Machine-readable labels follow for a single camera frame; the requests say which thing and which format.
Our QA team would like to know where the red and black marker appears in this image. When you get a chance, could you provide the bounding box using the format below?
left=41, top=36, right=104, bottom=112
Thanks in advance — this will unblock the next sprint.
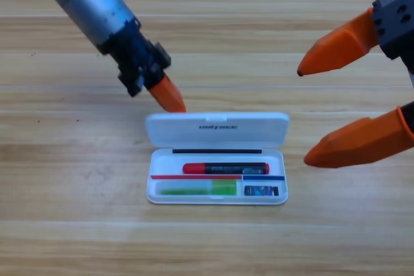
left=182, top=162, right=270, bottom=175

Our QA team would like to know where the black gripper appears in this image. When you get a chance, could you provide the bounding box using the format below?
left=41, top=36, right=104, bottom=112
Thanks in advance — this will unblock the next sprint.
left=96, top=20, right=188, bottom=114
left=296, top=0, right=414, bottom=138

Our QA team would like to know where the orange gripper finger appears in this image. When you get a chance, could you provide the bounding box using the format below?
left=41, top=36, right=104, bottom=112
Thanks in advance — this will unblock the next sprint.
left=303, top=107, right=414, bottom=170

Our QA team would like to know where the black and blue eraser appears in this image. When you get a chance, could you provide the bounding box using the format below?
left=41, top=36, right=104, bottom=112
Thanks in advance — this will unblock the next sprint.
left=243, top=185, right=280, bottom=197

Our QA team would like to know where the white Unitree pencil case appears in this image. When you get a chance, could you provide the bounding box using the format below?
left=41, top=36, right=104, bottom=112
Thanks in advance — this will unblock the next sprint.
left=144, top=111, right=290, bottom=206

